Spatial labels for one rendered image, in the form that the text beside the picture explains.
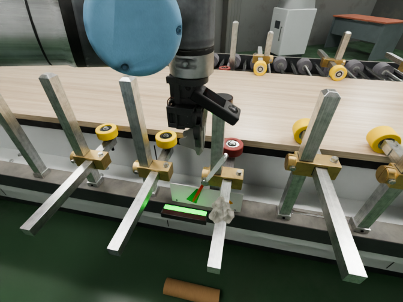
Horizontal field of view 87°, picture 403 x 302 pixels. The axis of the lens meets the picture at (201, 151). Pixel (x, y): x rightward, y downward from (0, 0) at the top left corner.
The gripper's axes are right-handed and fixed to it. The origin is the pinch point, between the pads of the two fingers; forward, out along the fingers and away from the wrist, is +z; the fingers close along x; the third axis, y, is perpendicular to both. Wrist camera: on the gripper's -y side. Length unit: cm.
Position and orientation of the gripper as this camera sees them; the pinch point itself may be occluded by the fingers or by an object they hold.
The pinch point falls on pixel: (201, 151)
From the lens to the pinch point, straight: 55.8
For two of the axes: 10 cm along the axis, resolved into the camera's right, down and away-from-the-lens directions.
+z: 0.0, 7.8, 6.2
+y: -9.8, -1.3, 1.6
